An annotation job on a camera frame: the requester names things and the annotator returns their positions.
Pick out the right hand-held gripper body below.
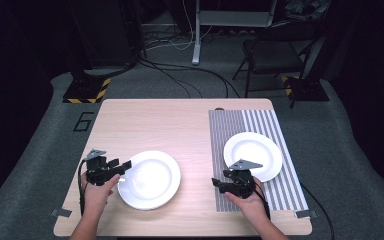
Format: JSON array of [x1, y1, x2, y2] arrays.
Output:
[[223, 159, 264, 200]]

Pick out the hand-held gripper cable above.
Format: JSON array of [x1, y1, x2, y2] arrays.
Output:
[[252, 181, 272, 221], [77, 159, 90, 216]]

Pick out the white plate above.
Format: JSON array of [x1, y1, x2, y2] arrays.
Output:
[[223, 131, 284, 183], [117, 150, 182, 211]]

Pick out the left hand-held gripper cable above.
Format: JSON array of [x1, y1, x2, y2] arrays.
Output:
[[77, 159, 90, 216]]

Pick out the person's right hand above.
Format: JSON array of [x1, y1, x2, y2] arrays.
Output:
[[224, 176, 271, 223]]

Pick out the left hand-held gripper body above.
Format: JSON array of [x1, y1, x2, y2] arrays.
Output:
[[84, 149, 121, 187]]

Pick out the right hand-held gripper cable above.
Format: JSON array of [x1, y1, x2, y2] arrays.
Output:
[[252, 181, 272, 221]]

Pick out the black cabinet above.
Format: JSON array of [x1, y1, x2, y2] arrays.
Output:
[[67, 0, 142, 69]]

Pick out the white stand pole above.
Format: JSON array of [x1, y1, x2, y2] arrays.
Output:
[[191, 0, 203, 66]]

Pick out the grey tape piece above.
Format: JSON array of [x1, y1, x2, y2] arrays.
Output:
[[294, 209, 318, 220], [50, 207, 73, 219]]

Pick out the black tape floor marking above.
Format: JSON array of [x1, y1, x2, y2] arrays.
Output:
[[72, 111, 95, 133]]

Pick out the person's left hand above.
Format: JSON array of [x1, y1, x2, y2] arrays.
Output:
[[80, 173, 121, 218]]

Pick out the black folding chair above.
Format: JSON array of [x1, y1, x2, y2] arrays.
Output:
[[231, 22, 318, 98]]

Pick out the black cable beside table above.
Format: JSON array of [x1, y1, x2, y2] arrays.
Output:
[[299, 182, 336, 240]]

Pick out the grey white striped placemat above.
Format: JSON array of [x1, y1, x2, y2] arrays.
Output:
[[208, 109, 310, 213]]

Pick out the black floor cables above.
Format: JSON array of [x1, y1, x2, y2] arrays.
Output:
[[138, 57, 242, 99]]

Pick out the black yellow striped stand base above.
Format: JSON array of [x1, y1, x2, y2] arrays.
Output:
[[62, 77, 112, 104], [281, 75, 331, 102]]

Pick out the white floor cable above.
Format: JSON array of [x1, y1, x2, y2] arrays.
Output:
[[144, 0, 214, 52]]

